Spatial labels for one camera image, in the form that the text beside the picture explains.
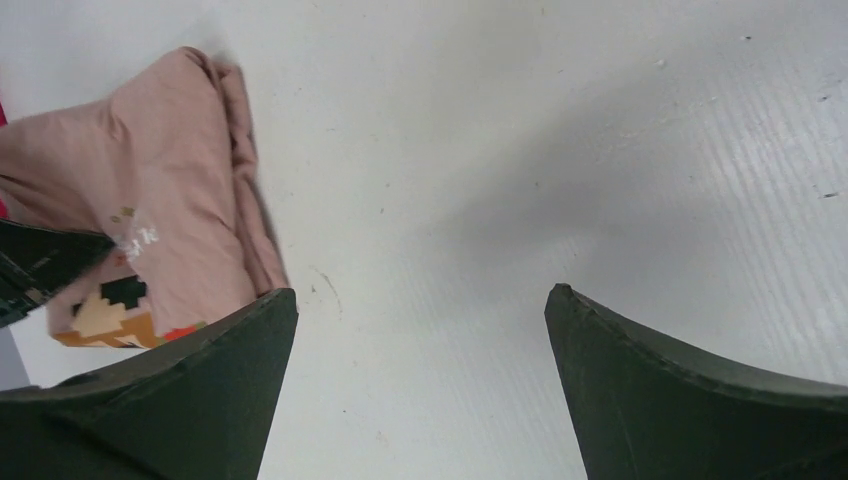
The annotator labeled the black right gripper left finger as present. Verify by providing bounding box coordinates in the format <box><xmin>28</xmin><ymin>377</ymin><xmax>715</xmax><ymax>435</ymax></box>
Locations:
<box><xmin>1</xmin><ymin>289</ymin><xmax>298</xmax><ymax>479</ymax></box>

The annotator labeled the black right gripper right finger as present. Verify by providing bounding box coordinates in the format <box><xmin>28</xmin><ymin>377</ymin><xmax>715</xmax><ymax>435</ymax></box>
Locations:
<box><xmin>544</xmin><ymin>284</ymin><xmax>847</xmax><ymax>479</ymax></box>

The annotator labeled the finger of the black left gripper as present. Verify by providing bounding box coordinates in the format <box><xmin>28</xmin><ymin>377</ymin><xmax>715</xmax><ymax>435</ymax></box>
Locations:
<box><xmin>1</xmin><ymin>219</ymin><xmax>115</xmax><ymax>328</ymax></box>

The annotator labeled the dusty pink graphic t-shirt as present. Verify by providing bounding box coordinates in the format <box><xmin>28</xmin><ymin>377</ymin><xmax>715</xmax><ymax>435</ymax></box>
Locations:
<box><xmin>1</xmin><ymin>47</ymin><xmax>288</xmax><ymax>348</ymax></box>

